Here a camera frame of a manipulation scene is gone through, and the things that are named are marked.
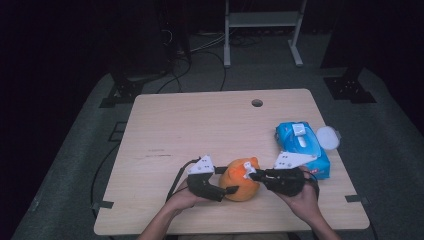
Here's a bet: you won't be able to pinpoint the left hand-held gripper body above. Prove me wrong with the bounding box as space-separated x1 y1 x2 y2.
186 154 227 203

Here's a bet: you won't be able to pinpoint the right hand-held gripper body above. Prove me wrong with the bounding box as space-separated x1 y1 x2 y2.
265 151 317 197

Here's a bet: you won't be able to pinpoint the orange plush toy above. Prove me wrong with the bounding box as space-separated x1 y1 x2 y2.
218 157 261 203

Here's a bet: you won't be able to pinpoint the white wet wipe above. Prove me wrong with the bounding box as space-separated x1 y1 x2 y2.
242 161 258 180

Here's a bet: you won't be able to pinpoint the blue wet wipes pack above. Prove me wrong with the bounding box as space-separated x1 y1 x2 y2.
274 121 332 180

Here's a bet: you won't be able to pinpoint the person's right hand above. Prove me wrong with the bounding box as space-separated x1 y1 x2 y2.
278 167 321 222

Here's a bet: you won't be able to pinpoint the person's left hand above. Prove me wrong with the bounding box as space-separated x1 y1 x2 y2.
165 179 214 215

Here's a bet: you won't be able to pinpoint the white round lid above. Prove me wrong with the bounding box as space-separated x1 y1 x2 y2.
315 125 342 151

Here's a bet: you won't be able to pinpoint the grey tape strip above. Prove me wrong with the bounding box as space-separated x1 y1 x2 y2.
91 199 115 211
344 194 369 204

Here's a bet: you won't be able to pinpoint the black stand base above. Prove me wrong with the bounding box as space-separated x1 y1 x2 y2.
323 66 378 104
99 78 145 109

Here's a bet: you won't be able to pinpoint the dark equipment stand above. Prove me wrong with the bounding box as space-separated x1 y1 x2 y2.
109 0 191 78

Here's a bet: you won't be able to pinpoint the white metal stand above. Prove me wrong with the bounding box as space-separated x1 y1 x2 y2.
223 0 308 69

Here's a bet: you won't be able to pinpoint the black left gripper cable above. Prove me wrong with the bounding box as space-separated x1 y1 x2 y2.
165 158 201 203

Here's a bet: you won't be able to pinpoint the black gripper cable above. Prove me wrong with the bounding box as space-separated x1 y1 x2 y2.
165 158 201 203
303 169 320 201

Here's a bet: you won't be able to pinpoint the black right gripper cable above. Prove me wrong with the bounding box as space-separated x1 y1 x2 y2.
303 169 320 201

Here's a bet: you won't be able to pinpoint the black floor cable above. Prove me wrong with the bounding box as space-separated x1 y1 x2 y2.
155 54 194 95
90 143 121 218
199 49 228 92

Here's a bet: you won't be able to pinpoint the white floor cables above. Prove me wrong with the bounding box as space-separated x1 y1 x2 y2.
189 33 228 54

